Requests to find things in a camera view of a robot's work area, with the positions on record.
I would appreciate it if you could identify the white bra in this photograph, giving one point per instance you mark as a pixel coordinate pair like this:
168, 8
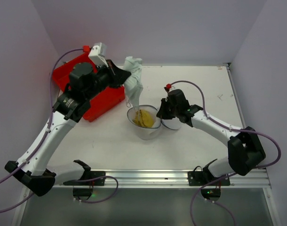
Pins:
133, 85

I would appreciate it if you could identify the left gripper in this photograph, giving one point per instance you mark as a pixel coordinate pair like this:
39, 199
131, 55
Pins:
113, 76

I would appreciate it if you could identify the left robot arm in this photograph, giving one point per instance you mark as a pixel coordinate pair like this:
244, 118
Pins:
31, 169

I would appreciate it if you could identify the white mesh laundry bag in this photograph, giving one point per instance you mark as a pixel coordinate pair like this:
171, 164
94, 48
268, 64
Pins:
151, 133

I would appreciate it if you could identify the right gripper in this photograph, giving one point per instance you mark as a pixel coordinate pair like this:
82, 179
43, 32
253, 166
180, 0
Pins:
166, 109

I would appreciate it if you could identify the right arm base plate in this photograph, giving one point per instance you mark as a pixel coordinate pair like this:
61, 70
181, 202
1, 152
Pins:
200, 176

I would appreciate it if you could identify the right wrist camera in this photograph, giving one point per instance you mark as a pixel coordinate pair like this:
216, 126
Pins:
169, 87

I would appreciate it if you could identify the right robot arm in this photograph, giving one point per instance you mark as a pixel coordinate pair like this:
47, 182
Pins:
245, 150

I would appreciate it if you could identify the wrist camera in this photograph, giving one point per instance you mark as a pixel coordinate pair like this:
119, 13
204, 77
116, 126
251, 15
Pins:
97, 54
169, 87

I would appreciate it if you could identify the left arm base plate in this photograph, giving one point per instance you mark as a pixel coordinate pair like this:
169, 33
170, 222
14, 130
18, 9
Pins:
91, 179

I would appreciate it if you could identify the red plastic tray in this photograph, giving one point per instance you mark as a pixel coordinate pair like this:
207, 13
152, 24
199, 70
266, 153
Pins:
103, 102

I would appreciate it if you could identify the aluminium table rail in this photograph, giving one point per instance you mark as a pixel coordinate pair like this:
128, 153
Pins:
157, 178

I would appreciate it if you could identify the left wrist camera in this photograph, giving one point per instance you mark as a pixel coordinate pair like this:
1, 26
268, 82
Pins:
97, 54

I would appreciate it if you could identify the yellow garment in bag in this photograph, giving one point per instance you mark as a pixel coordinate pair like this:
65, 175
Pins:
143, 118

